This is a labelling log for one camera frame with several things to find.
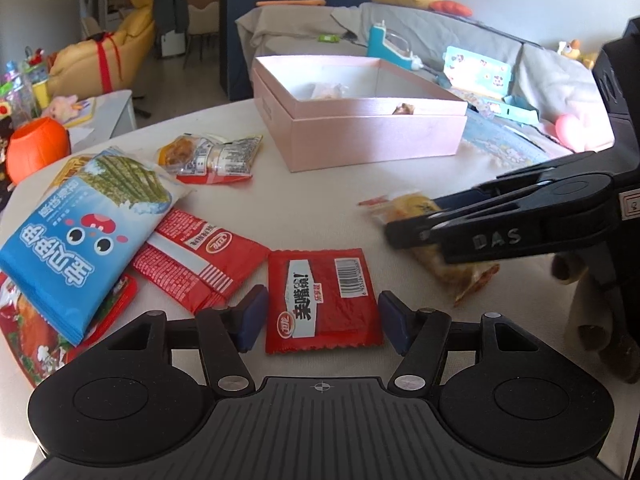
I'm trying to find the dark blue cabinet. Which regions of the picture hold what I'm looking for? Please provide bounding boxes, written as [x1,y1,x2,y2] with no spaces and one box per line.
[219,0,376,102]

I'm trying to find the yellow plush toy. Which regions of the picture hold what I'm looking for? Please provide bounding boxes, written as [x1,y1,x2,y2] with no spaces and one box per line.
[557,39,599,69]

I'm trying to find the person's right hand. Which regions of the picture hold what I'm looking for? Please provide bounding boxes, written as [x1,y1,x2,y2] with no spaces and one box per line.
[550,251,632,383]

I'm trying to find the yellow armchair with red ribbon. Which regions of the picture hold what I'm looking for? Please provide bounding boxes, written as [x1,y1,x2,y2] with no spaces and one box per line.
[47,0,157,94]

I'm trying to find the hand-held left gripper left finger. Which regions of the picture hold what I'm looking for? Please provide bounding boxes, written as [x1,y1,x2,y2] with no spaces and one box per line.
[102,285,271,396]

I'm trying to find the pink cardboard box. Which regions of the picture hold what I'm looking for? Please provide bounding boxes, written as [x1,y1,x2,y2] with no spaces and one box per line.
[251,55,469,174]

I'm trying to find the yellow snack packet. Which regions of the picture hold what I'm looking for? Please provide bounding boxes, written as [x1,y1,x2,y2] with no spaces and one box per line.
[50,152,101,193]

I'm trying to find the blue seaweed snack bag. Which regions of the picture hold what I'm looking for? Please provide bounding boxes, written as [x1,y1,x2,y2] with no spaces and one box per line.
[0,147,194,347]

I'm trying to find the orange pumpkin bucket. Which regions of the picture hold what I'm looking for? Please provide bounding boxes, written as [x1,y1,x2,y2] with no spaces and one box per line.
[5,117,71,185]

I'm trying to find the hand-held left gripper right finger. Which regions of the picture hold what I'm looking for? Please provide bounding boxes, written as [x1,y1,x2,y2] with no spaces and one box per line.
[377,290,543,396]

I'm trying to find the red chicken leg packet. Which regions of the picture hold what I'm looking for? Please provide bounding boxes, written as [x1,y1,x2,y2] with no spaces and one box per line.
[0,271,139,387]

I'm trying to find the orange carrot plush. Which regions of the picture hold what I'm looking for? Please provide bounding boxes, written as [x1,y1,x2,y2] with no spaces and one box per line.
[429,0,474,17]

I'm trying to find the pink plush rabbit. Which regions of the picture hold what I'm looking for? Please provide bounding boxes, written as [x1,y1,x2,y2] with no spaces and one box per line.
[42,94,82,122]

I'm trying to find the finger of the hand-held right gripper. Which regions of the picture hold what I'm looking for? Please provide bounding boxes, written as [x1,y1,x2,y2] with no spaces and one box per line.
[383,152,608,250]
[431,172,615,266]

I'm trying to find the long red snack packet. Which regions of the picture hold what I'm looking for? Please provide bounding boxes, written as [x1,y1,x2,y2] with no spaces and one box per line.
[152,208,272,306]
[132,241,228,315]

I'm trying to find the blue cartoon card package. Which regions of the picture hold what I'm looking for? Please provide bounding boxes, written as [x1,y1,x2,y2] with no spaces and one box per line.
[442,45,516,99]

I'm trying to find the long orange carrot toy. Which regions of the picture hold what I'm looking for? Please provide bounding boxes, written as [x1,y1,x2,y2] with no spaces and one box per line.
[255,0,327,9]

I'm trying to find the grey covered sofa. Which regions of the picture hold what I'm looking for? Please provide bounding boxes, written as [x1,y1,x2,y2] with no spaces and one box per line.
[235,2,618,163]

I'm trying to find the clear pastry packet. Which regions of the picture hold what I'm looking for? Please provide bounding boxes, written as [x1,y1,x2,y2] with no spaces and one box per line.
[357,192,501,309]
[306,81,351,102]

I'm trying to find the square red snack packet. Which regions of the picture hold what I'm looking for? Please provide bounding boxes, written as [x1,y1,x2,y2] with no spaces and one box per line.
[264,248,385,356]

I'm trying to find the colourful drink bottle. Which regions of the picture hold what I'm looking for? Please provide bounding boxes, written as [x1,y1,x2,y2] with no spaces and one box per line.
[0,59,38,123]

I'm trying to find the beige dining chair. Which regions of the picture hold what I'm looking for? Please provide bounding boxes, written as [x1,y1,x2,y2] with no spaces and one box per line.
[186,0,222,68]

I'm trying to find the small teal box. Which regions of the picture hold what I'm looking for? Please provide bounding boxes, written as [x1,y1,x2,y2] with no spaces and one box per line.
[501,94,542,127]

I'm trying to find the pink round toy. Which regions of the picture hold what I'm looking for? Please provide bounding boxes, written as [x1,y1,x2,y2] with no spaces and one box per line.
[554,113,592,154]

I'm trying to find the teal toy machine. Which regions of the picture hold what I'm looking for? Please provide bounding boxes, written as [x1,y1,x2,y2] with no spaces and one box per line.
[366,21,427,73]

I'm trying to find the white coffee table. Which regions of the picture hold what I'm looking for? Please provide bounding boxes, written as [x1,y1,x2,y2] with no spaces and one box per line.
[64,90,138,155]

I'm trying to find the clear braised meat packet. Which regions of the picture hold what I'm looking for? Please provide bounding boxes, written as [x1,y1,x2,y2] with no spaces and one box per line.
[157,132,264,186]

